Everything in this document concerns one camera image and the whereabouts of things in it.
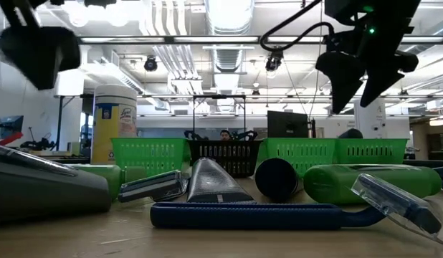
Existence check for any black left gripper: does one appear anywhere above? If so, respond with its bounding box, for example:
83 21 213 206
0 0 81 90

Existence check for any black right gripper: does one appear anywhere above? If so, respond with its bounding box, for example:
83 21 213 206
315 0 421 115

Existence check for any gray body wash bottle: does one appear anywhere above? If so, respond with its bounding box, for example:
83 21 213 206
0 142 112 224
338 128 364 140

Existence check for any black cylindrical container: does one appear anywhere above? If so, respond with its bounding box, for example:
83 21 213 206
254 157 300 201

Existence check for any blue razor with clear cap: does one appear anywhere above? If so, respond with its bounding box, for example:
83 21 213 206
150 173 443 248

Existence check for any white pillar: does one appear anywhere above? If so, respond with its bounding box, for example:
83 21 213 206
353 98 387 139

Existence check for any green plastic basket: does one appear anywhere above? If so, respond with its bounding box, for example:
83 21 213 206
110 138 192 178
259 138 339 178
334 138 409 166

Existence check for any blue screen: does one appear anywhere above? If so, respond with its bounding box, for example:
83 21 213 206
0 114 24 139

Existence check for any black monitor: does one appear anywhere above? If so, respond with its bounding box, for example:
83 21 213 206
267 110 310 139

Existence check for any disinfecting wipes canister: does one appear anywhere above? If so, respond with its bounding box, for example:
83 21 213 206
90 84 138 166

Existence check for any black beam with light strips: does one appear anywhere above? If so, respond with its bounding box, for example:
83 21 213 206
0 34 443 45

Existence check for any black plastic basket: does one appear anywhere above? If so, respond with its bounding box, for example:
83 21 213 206
187 139 264 179

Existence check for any thin hanging cable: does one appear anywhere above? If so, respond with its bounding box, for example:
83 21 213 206
307 0 323 121

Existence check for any black overhead camera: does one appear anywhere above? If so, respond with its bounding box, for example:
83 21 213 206
265 49 285 72

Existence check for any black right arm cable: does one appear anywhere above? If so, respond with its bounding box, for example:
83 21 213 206
259 0 335 53

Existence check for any black aluminium table frame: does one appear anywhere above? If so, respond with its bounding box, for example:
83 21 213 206
402 159 443 167

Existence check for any black ceiling dome camera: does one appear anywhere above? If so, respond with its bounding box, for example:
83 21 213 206
143 55 158 72

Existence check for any black background table frame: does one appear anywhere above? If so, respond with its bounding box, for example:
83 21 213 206
191 94 247 141

